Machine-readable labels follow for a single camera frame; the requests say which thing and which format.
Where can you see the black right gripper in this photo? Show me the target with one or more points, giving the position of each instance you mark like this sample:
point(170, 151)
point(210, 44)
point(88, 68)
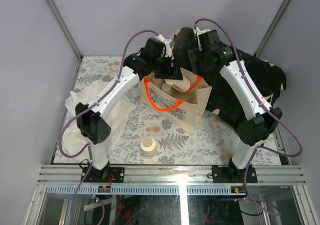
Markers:
point(195, 55)

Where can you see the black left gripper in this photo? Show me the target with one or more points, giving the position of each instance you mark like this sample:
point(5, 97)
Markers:
point(171, 72)

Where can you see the cream bottle wooden cap front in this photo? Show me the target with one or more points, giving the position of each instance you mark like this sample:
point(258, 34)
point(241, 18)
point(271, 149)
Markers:
point(181, 86)

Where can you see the cream bottle wooden cap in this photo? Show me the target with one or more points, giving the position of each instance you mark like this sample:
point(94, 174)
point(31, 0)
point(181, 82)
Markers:
point(181, 86)
point(157, 82)

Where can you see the green bottle wooden cap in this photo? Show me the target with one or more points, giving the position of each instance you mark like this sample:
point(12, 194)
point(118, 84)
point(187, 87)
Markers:
point(166, 88)

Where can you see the beige canvas tote bag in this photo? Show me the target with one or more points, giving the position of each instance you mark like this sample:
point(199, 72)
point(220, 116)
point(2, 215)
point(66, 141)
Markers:
point(185, 109)

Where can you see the wide cream jar wooden lid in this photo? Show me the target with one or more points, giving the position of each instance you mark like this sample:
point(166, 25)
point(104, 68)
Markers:
point(148, 146)

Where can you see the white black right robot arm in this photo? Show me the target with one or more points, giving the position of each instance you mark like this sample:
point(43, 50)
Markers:
point(261, 117)

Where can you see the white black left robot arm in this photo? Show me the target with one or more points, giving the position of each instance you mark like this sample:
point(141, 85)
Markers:
point(88, 117)

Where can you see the white crumpled cloth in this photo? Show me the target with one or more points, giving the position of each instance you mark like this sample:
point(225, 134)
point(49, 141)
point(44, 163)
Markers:
point(73, 141)

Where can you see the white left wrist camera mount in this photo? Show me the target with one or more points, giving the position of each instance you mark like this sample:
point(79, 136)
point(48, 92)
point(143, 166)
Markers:
point(168, 46)

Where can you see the aluminium corner frame post right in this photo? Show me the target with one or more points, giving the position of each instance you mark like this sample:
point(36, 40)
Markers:
point(272, 27)

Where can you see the aluminium corner frame post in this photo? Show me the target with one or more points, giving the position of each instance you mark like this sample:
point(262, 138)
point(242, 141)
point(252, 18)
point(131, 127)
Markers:
point(65, 31)
point(272, 27)

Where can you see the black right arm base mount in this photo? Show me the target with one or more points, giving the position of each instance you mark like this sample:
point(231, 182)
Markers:
point(230, 174)

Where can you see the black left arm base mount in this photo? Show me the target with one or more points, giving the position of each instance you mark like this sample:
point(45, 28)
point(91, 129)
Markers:
point(106, 175)

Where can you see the aluminium corner frame post left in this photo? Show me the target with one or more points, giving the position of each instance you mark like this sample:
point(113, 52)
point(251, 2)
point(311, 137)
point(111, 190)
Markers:
point(65, 31)

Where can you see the grey slotted cable duct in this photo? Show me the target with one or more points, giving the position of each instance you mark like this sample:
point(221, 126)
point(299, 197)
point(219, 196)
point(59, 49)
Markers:
point(216, 190)

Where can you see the aluminium front rail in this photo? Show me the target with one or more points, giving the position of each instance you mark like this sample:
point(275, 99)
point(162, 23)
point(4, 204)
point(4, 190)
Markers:
point(268, 175)

